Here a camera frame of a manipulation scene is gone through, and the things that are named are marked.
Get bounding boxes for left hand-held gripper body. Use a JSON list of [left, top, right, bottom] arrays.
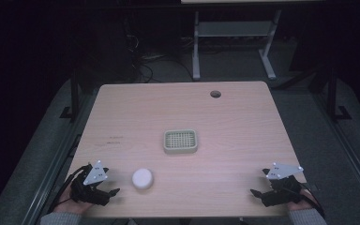
[[69, 160, 111, 206]]

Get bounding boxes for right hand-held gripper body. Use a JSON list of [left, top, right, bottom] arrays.
[[261, 161, 305, 208]]

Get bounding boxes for white round soap bar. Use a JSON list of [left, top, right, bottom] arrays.
[[131, 168, 155, 190]]

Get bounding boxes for green soap dish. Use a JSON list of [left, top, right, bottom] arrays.
[[162, 128, 199, 155]]

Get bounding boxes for person's left hand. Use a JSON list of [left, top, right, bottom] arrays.
[[55, 185, 94, 216]]

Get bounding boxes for person's right hand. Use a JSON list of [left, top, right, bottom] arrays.
[[286, 188, 320, 212]]

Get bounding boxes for black metal stand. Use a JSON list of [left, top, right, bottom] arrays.
[[323, 64, 353, 122], [59, 67, 83, 124]]

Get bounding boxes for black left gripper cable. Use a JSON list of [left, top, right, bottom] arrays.
[[47, 164, 90, 215]]

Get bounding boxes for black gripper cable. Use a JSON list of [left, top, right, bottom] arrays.
[[47, 164, 90, 215], [299, 182, 326, 218]]

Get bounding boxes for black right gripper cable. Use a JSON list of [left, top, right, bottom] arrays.
[[299, 182, 326, 218]]

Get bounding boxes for tangle of floor cables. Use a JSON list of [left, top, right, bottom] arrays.
[[123, 31, 195, 83]]

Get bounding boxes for white metal desk frame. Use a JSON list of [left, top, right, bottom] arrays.
[[191, 8, 283, 82]]

